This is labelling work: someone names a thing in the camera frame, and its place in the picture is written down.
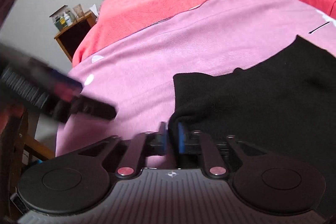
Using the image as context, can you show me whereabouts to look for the black pants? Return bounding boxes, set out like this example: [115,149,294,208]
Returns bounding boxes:
[169,36,335,211]

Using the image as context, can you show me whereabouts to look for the wooden nightstand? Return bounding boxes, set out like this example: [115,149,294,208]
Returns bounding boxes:
[54,11,96,62]

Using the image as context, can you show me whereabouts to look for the pink printed bed sheet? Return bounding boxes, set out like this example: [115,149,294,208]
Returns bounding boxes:
[56,0,335,156]

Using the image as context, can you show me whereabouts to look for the bottles on nightstand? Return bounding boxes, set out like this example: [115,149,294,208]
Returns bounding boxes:
[49,4,84,31]

